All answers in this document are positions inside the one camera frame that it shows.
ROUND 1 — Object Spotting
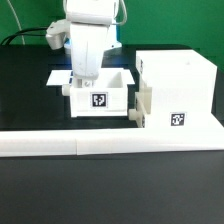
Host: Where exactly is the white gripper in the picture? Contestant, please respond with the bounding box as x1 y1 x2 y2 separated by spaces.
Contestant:
70 23 109 88

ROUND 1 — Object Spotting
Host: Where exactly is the white drawer with knob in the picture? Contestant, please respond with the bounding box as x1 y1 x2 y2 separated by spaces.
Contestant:
128 87 152 128

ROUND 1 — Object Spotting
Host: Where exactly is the white drawer cabinet box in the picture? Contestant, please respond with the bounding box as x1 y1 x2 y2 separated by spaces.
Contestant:
136 50 217 128

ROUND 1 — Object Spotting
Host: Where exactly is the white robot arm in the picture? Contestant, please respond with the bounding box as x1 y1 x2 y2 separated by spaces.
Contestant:
46 0 127 87

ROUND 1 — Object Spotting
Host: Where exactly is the fiducial marker sheet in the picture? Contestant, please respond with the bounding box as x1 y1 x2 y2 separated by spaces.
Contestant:
46 68 134 87

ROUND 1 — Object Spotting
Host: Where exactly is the white L-shaped fence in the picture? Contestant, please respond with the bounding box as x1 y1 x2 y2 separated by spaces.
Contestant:
0 111 224 158

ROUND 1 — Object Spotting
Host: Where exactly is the black cable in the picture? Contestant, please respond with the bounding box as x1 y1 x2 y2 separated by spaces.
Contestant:
0 26 49 46

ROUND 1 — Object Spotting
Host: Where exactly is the white thin cable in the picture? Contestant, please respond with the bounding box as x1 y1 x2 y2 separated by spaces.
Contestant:
6 0 26 46

